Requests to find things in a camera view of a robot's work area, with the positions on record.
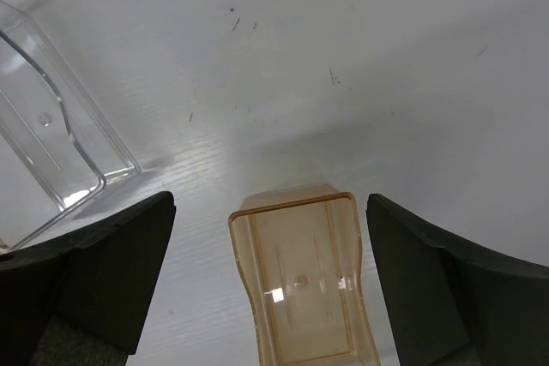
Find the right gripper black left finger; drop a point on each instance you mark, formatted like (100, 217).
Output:
(83, 298)

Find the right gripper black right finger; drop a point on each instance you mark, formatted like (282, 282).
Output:
(451, 301)

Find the clear plastic container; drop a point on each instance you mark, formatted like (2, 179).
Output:
(58, 151)

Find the amber plastic container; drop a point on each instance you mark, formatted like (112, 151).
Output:
(299, 254)

